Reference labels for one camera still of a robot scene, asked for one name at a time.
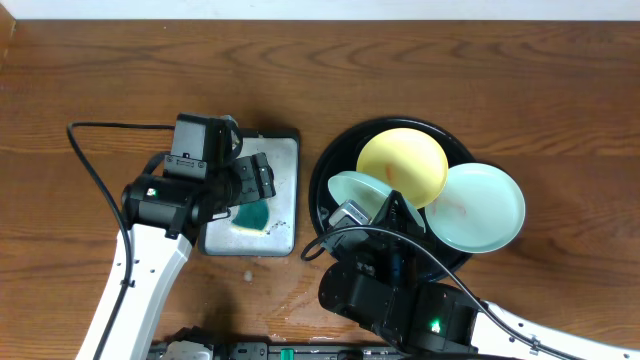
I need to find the green yellow sponge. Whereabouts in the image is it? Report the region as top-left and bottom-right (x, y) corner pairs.
(231, 200), (270, 236)

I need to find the light blue front plate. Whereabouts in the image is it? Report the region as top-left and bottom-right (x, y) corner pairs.
(327, 170), (427, 234)

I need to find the light blue plate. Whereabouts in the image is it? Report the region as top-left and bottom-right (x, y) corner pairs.
(327, 170), (427, 234)
(425, 163), (526, 254)

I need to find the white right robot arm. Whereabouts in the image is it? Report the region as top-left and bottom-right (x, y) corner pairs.
(315, 192), (639, 359)

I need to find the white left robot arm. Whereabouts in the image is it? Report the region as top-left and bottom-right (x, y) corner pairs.
(77, 153), (283, 359)

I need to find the black rectangular soapy tray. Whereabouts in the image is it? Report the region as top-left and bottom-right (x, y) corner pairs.
(198, 129), (299, 257)

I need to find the round black tray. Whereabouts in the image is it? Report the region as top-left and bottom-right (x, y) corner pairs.
(309, 116), (476, 282)

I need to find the yellow plate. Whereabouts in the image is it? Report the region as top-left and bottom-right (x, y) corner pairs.
(356, 128), (449, 209)

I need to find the light blue right plate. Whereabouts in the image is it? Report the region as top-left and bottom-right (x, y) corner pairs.
(425, 163), (526, 254)

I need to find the black rail at table edge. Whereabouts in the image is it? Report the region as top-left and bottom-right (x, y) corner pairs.
(146, 340), (404, 360)

